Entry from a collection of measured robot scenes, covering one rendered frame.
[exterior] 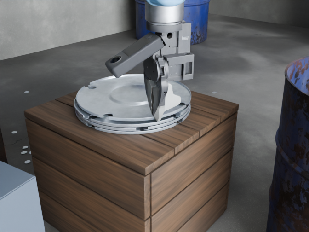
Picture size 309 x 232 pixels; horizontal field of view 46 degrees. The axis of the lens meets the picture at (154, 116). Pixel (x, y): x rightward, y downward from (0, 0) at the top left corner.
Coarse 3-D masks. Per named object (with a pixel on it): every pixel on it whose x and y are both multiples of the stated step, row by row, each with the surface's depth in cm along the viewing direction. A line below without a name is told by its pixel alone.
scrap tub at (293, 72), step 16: (288, 64) 82; (304, 64) 88; (288, 80) 73; (304, 80) 90; (288, 96) 74; (304, 96) 67; (288, 112) 74; (304, 112) 68; (288, 128) 75; (304, 128) 69; (288, 144) 75; (304, 144) 70; (288, 160) 75; (304, 160) 71; (288, 176) 77; (304, 176) 71; (272, 192) 88; (288, 192) 78; (304, 192) 73; (272, 208) 86; (288, 208) 78; (304, 208) 74; (272, 224) 88; (288, 224) 80; (304, 224) 75
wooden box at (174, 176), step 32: (64, 96) 99; (192, 96) 99; (32, 128) 91; (64, 128) 82; (192, 128) 82; (224, 128) 91; (32, 160) 97; (64, 160) 86; (96, 160) 77; (128, 160) 70; (160, 160) 72; (192, 160) 82; (224, 160) 97; (64, 192) 91; (96, 192) 82; (128, 192) 74; (160, 192) 75; (192, 192) 87; (224, 192) 104; (64, 224) 98; (96, 224) 87; (128, 224) 78; (160, 224) 79; (192, 224) 92
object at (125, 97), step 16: (96, 80) 101; (112, 80) 102; (128, 80) 102; (80, 96) 92; (96, 96) 92; (112, 96) 90; (128, 96) 90; (144, 96) 90; (96, 112) 83; (112, 112) 83; (128, 112) 83; (144, 112) 83; (176, 112) 83
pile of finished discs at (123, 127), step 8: (184, 104) 89; (80, 112) 85; (184, 112) 85; (80, 120) 85; (88, 120) 83; (96, 120) 80; (104, 120) 82; (112, 120) 82; (152, 120) 82; (160, 120) 82; (168, 120) 81; (176, 120) 83; (96, 128) 81; (104, 128) 82; (112, 128) 79; (120, 128) 79; (128, 128) 79; (136, 128) 80; (144, 128) 80; (152, 128) 80; (160, 128) 81
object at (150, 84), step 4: (148, 80) 77; (148, 84) 77; (152, 84) 76; (148, 88) 78; (152, 88) 76; (148, 92) 78; (152, 92) 77; (172, 92) 81; (148, 96) 79; (152, 96) 78; (148, 100) 79; (152, 100) 78; (152, 104) 78; (152, 108) 78; (152, 112) 78
